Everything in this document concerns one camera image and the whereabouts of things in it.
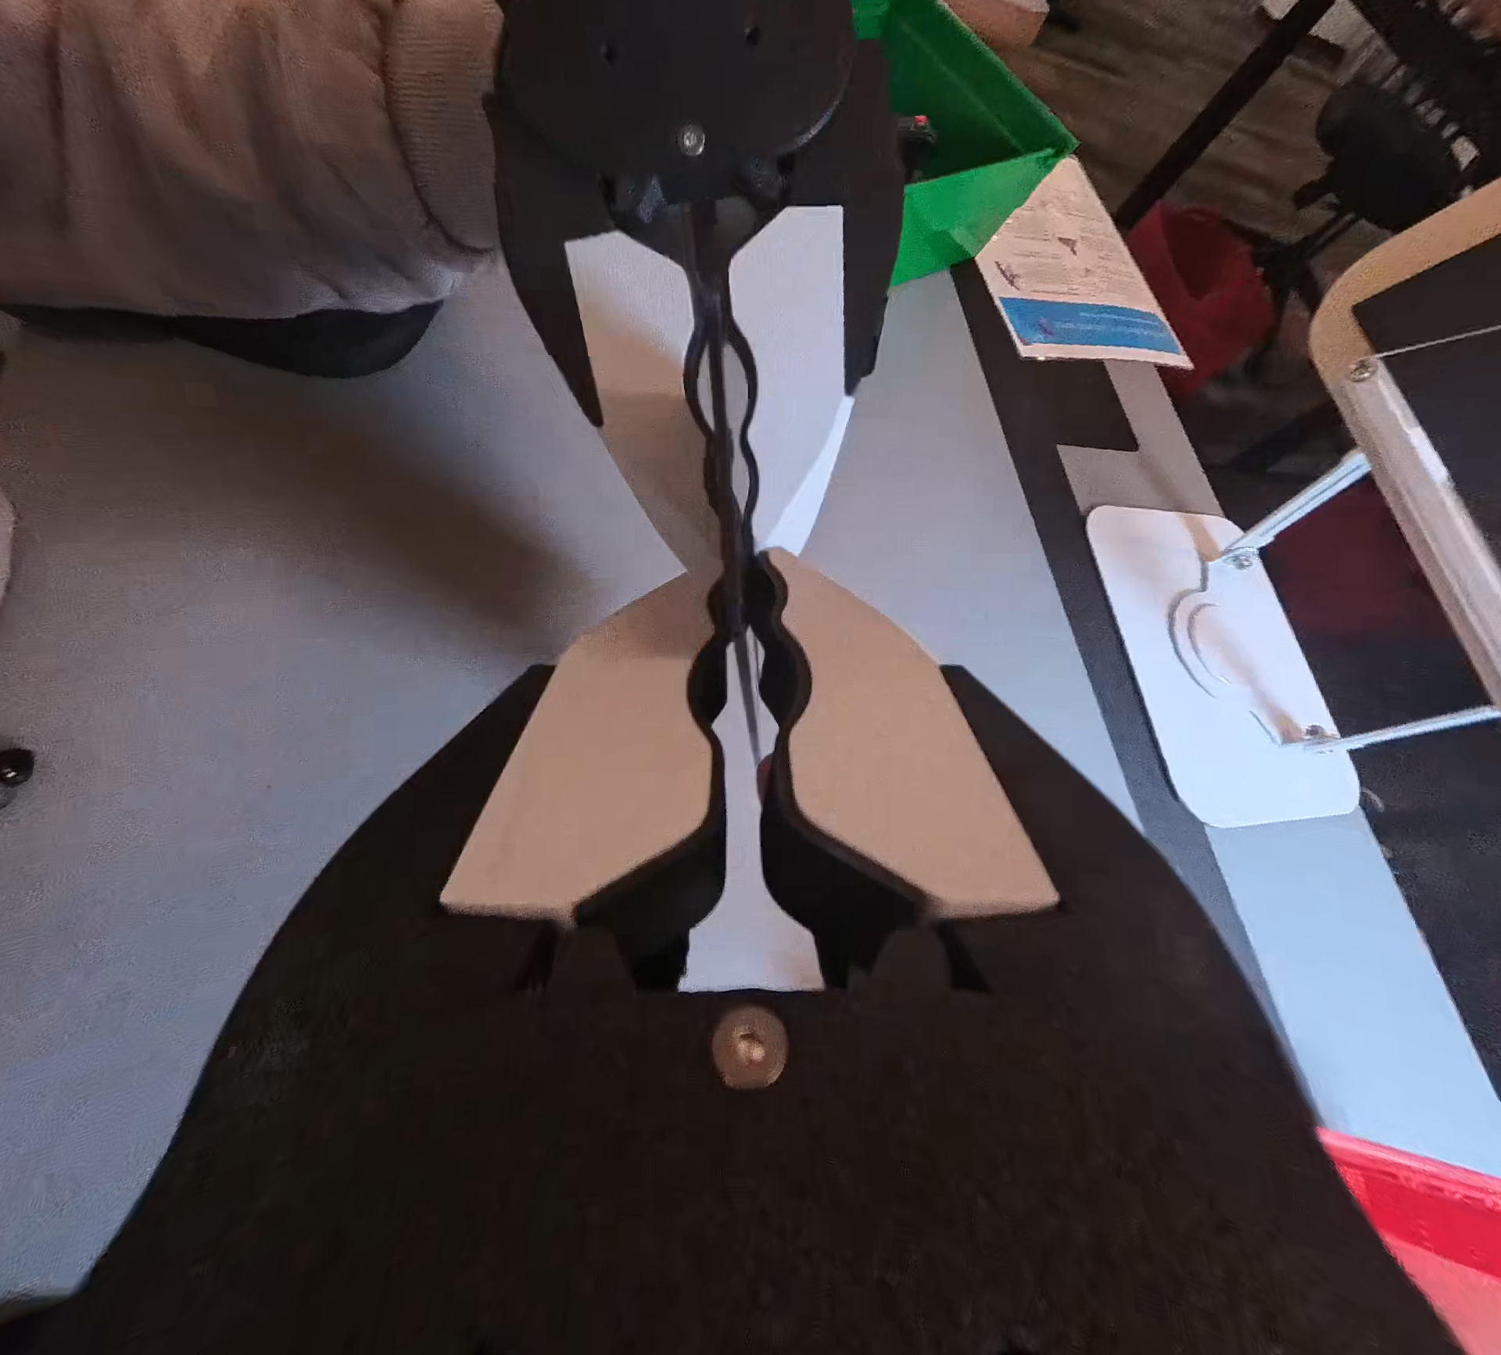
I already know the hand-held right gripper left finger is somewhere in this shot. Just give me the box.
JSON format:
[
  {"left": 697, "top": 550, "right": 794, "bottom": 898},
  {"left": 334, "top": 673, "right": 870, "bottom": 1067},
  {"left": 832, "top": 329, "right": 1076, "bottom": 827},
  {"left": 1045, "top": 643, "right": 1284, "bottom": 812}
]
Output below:
[{"left": 440, "top": 558, "right": 730, "bottom": 929}]

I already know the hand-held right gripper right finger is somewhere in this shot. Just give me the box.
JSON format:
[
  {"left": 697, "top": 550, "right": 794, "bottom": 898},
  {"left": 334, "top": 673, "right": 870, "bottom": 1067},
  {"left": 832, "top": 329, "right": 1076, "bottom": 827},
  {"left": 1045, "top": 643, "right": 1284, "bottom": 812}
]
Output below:
[{"left": 755, "top": 547, "right": 1065, "bottom": 923}]

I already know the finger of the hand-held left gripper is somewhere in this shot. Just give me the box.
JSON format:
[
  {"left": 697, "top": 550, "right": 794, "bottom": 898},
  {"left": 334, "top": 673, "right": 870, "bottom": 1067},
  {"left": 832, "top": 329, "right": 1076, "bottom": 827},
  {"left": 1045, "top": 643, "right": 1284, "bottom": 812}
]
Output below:
[
  {"left": 721, "top": 47, "right": 913, "bottom": 550},
  {"left": 486, "top": 106, "right": 734, "bottom": 608}
]

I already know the shiny metal plate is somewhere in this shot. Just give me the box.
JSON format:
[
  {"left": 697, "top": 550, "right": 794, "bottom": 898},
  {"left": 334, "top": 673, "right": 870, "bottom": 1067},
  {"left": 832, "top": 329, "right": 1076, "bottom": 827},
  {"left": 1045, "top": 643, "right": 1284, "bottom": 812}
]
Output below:
[{"left": 692, "top": 206, "right": 778, "bottom": 783}]

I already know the green plastic bin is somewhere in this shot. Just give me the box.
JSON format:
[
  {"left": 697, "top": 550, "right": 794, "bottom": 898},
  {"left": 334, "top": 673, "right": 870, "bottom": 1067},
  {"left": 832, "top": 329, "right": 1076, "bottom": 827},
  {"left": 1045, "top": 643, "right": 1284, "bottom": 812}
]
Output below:
[{"left": 849, "top": 0, "right": 1082, "bottom": 293}]

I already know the person's left forearm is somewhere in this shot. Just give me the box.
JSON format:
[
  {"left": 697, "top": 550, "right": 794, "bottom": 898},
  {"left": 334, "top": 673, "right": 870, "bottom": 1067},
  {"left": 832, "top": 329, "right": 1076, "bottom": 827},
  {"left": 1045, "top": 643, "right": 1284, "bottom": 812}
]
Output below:
[{"left": 0, "top": 0, "right": 507, "bottom": 322}]

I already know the white blue leaflet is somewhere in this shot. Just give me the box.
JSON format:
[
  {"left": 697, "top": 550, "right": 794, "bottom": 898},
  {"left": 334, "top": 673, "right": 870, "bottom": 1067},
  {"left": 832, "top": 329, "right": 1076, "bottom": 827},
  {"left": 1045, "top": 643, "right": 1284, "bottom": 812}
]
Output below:
[{"left": 978, "top": 156, "right": 1195, "bottom": 374}]

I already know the white metal board stand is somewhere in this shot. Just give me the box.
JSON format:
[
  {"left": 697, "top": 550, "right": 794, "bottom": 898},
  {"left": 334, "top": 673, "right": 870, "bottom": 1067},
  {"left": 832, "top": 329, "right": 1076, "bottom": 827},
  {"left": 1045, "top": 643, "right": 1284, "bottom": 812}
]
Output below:
[{"left": 1084, "top": 447, "right": 1501, "bottom": 831}]

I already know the red bag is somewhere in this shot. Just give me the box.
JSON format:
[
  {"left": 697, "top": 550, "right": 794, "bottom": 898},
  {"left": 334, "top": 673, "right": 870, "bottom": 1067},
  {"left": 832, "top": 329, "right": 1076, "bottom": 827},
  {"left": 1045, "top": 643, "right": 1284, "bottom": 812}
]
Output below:
[{"left": 1128, "top": 201, "right": 1280, "bottom": 404}]

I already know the wooden edged office desk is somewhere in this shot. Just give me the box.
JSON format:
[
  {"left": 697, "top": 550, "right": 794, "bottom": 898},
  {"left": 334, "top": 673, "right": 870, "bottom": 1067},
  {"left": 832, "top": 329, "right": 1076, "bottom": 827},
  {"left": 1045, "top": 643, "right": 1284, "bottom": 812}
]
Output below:
[{"left": 1111, "top": 0, "right": 1501, "bottom": 233}]

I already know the black office chair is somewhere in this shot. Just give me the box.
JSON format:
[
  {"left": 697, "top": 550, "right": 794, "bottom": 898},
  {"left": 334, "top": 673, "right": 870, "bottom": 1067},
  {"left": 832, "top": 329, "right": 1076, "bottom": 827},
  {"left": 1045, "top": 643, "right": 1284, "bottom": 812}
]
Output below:
[{"left": 1289, "top": 76, "right": 1493, "bottom": 256}]

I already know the black board with wooden rim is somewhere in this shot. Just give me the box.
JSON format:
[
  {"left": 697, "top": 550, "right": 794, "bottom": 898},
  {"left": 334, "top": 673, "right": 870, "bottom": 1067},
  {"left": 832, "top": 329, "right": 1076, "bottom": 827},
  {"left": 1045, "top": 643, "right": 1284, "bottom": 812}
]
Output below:
[{"left": 1307, "top": 183, "right": 1501, "bottom": 714}]

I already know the red plastic bin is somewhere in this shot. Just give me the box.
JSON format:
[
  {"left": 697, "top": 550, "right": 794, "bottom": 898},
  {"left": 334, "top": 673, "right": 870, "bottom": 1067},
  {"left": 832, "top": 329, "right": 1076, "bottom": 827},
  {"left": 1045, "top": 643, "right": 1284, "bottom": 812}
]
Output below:
[{"left": 1318, "top": 1127, "right": 1501, "bottom": 1355}]

